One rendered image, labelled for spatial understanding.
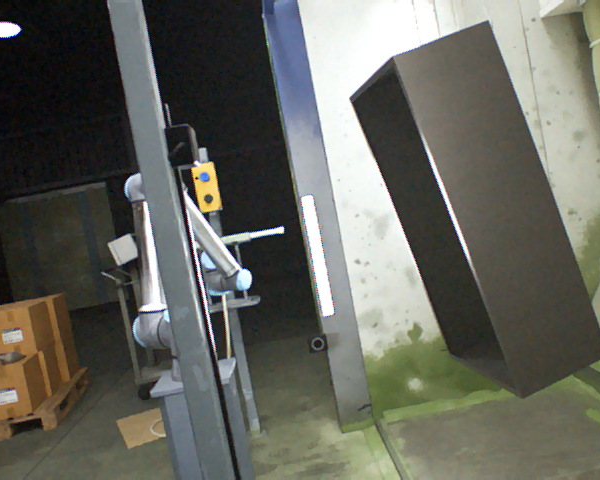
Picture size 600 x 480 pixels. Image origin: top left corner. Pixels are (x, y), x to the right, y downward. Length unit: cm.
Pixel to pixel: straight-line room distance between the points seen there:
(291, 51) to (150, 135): 208
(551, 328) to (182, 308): 138
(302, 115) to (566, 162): 143
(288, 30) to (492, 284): 174
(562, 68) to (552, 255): 155
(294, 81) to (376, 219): 83
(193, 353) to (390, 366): 215
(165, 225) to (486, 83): 127
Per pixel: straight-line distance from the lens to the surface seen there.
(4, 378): 447
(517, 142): 194
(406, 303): 297
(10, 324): 479
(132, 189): 240
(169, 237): 94
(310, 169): 287
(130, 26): 100
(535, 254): 196
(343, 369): 299
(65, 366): 518
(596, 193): 334
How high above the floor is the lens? 121
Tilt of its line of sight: 3 degrees down
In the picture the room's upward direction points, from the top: 11 degrees counter-clockwise
